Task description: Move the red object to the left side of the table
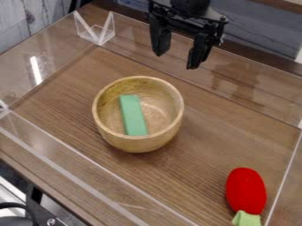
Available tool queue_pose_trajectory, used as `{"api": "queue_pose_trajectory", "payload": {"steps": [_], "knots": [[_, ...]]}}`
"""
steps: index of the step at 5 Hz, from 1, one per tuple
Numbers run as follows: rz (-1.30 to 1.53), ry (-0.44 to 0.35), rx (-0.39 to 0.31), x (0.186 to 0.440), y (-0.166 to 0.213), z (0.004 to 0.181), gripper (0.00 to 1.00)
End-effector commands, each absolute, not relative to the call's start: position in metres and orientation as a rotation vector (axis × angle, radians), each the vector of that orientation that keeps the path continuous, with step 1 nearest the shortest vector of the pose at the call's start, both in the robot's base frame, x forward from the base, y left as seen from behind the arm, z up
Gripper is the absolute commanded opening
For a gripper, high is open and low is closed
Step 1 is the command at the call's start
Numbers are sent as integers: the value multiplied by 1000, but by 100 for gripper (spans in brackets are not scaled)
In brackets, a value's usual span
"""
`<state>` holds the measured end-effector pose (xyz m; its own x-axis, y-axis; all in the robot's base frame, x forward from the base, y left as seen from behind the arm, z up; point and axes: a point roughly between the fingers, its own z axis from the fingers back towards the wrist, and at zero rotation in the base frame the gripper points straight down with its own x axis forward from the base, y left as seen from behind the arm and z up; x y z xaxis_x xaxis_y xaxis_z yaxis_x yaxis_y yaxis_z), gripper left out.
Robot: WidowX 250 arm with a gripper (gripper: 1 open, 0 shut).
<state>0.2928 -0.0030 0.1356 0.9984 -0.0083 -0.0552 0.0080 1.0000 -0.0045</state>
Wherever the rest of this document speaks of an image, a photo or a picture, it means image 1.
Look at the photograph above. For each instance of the green rectangular block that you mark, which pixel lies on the green rectangular block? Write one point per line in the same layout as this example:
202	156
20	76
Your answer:
133	115

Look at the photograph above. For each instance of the wooden bowl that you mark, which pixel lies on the wooden bowl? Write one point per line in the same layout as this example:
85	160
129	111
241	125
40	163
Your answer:
163	110

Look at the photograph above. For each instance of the black table clamp base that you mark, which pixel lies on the black table clamp base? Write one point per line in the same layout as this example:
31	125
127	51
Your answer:
38	216

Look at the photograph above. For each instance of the clear acrylic corner bracket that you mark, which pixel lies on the clear acrylic corner bracket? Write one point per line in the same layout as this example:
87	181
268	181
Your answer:
97	34

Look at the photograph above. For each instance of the red plush toy green stem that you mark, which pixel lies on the red plush toy green stem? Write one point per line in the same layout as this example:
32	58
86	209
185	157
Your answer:
246	196

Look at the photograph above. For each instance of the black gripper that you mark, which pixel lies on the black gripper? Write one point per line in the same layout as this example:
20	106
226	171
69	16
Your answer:
189	16

